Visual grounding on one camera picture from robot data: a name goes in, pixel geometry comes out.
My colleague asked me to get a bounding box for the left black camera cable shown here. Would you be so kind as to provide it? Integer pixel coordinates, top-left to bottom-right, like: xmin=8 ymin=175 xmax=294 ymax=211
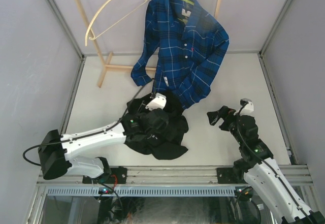
xmin=22 ymin=78 xmax=156 ymax=166

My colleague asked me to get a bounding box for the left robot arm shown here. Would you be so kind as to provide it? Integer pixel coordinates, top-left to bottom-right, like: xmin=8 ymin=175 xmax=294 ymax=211
xmin=38 ymin=109 xmax=169 ymax=183

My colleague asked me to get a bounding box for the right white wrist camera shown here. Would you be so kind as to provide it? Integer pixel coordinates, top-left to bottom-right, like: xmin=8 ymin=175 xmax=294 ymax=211
xmin=235 ymin=98 xmax=254 ymax=115

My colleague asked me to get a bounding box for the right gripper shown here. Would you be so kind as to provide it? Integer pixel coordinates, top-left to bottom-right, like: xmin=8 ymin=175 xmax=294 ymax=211
xmin=207 ymin=106 xmax=244 ymax=145

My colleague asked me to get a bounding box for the blue plaid shirt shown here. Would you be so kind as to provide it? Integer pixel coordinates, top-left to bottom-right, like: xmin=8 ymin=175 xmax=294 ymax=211
xmin=131 ymin=0 xmax=230 ymax=109

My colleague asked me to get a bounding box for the blue slotted cable duct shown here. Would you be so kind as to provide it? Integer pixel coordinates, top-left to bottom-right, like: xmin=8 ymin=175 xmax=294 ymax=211
xmin=46 ymin=185 xmax=236 ymax=197

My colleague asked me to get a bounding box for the right black mount plate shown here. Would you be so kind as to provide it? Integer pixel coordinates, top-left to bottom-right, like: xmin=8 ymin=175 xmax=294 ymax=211
xmin=216 ymin=167 xmax=239 ymax=184

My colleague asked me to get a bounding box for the black camera cable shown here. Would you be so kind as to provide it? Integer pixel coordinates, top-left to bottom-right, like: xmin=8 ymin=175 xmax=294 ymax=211
xmin=22 ymin=78 xmax=156 ymax=166
xmin=236 ymin=102 xmax=315 ymax=224

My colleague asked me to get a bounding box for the black shirt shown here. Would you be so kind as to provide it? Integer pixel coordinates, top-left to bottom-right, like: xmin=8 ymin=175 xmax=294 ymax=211
xmin=122 ymin=91 xmax=189 ymax=160

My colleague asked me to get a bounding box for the cream wooden hanger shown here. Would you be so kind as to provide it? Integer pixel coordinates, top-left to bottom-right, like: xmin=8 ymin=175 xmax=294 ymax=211
xmin=84 ymin=0 xmax=149 ymax=46

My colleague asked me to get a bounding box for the left black mount plate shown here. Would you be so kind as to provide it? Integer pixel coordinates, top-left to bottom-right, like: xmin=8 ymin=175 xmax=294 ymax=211
xmin=82 ymin=166 xmax=128 ymax=185

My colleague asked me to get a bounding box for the right black camera cable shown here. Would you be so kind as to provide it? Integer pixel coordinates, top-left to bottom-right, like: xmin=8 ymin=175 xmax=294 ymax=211
xmin=236 ymin=102 xmax=315 ymax=224

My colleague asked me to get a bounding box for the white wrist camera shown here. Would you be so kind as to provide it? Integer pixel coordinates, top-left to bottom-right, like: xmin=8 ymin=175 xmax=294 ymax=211
xmin=235 ymin=98 xmax=254 ymax=115
xmin=145 ymin=93 xmax=167 ymax=111

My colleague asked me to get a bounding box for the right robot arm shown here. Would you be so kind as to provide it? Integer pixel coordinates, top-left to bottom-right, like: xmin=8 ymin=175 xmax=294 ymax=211
xmin=207 ymin=106 xmax=324 ymax=223

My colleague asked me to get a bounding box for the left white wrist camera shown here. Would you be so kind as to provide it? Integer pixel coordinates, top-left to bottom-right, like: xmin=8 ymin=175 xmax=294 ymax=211
xmin=145 ymin=93 xmax=167 ymax=111

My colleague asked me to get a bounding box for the wooden clothes rack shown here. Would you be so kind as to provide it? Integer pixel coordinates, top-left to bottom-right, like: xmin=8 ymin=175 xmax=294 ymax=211
xmin=65 ymin=0 xmax=226 ymax=88

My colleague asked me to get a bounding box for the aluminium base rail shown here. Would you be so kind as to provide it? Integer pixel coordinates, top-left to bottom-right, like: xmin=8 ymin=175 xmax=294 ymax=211
xmin=37 ymin=165 xmax=313 ymax=186

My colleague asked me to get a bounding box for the black mount plate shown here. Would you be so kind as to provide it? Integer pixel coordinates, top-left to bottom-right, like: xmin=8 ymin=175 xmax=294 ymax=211
xmin=82 ymin=166 xmax=128 ymax=185
xmin=216 ymin=167 xmax=239 ymax=184

